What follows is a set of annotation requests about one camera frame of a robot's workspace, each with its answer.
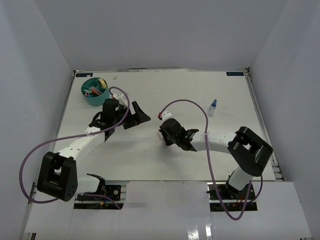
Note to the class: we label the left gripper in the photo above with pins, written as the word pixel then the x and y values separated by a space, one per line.
pixel 139 117

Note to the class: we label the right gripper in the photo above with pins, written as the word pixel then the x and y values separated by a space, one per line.
pixel 167 142

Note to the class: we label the masking tape roll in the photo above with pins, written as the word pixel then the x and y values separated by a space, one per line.
pixel 102 83

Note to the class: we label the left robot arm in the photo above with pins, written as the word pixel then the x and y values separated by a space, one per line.
pixel 58 175

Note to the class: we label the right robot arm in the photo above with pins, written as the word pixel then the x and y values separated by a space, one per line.
pixel 250 151

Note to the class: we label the teal round organizer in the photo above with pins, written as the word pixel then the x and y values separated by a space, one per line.
pixel 95 100

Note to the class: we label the blue spray bottle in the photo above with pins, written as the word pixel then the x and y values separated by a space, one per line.
pixel 212 108

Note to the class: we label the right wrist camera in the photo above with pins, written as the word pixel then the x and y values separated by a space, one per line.
pixel 165 115

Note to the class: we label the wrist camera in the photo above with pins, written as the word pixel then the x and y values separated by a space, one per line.
pixel 121 98
pixel 165 115

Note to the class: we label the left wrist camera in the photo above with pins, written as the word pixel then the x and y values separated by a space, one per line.
pixel 121 98

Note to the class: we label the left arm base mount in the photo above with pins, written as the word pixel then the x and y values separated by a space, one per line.
pixel 114 198

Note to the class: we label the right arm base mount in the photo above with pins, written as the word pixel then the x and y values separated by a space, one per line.
pixel 232 203

